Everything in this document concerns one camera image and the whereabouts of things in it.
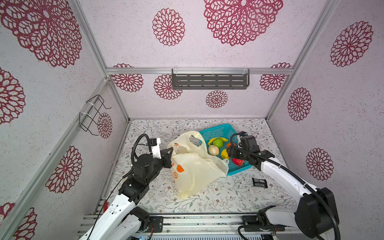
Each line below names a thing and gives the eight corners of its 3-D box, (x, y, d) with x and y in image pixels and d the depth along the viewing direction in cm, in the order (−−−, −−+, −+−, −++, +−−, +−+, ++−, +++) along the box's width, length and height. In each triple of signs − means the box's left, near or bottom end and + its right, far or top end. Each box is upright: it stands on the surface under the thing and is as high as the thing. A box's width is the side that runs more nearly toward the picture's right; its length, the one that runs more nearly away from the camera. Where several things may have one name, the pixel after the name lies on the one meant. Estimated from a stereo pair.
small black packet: (253, 186, 88) (254, 184, 86) (252, 179, 91) (253, 177, 89) (265, 188, 88) (267, 186, 86) (264, 181, 91) (266, 179, 89)
